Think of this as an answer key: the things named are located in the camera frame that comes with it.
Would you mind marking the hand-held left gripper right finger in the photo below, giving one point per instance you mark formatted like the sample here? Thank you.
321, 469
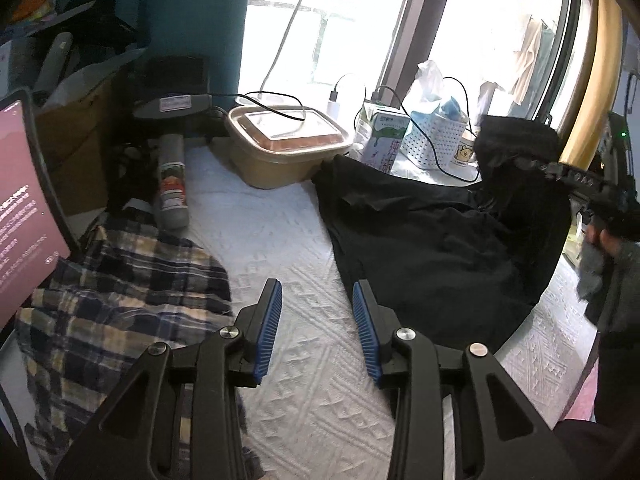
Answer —
365, 330

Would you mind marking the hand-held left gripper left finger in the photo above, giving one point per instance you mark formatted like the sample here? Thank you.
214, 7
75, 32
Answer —
267, 330

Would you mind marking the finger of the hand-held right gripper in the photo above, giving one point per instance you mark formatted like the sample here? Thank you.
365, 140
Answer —
565, 172

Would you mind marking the black pants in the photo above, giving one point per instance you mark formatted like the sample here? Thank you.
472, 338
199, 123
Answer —
440, 240

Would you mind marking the person's right forearm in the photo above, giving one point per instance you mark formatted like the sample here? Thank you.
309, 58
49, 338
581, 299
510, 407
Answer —
620, 285

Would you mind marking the person's right hand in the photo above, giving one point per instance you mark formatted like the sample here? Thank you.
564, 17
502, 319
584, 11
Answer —
600, 240

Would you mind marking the yellow curtain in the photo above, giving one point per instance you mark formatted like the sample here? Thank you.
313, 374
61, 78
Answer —
597, 85

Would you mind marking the white textured tablecloth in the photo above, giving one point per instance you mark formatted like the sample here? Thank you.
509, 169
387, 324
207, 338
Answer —
300, 240

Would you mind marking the bear print mug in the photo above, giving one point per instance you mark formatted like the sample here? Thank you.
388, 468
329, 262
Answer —
464, 152

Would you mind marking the hanging clothes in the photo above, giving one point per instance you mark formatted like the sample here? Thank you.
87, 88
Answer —
530, 60

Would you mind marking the blue item in basket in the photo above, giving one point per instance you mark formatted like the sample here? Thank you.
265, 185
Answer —
452, 108

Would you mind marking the white perforated basket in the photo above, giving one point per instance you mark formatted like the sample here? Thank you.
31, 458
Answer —
435, 140

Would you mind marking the plaid cloth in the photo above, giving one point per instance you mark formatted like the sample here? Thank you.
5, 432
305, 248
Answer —
125, 285

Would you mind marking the white tissue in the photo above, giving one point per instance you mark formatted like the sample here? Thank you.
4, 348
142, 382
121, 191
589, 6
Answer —
429, 80

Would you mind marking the grey spray can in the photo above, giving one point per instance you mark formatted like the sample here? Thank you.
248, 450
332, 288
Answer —
171, 185

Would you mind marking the brown takeout container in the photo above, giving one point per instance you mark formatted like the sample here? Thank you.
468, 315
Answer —
285, 150

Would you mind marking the white green milk carton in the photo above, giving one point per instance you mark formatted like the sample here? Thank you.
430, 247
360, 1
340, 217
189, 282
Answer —
382, 140

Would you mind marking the white charger plug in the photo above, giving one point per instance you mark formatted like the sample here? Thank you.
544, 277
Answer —
334, 105

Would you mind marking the flat black device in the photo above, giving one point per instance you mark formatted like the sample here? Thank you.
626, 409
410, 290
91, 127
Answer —
172, 104

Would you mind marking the tablet with pink screen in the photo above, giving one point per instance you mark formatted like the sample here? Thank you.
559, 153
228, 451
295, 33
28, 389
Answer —
25, 210

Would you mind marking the cardboard box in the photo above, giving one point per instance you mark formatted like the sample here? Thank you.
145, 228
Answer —
75, 120

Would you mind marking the blue curtain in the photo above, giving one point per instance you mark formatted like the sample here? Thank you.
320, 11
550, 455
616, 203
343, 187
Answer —
200, 25

